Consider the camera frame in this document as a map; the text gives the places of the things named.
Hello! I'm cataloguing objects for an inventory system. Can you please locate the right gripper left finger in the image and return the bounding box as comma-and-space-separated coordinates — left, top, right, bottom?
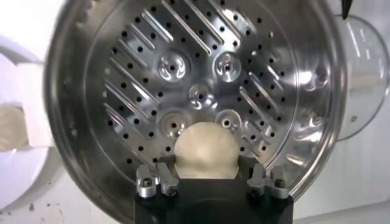
136, 154, 180, 199

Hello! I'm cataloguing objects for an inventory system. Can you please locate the stainless steel steamer basket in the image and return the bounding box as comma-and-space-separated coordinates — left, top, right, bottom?
44, 0, 348, 224

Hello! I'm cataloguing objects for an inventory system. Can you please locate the large white plate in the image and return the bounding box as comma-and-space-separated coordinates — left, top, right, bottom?
0, 35, 51, 211

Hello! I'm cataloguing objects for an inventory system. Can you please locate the white steamed baozi bun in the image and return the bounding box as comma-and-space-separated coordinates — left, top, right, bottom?
0, 103, 29, 152
173, 121, 241, 180

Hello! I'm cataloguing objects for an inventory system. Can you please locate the round glass pot lid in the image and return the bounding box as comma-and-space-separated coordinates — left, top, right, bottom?
333, 14, 390, 142

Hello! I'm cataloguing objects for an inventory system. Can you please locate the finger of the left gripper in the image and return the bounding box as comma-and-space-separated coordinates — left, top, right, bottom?
341, 0, 353, 21

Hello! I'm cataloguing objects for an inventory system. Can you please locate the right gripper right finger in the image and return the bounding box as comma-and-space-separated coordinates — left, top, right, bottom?
239, 155, 290, 200

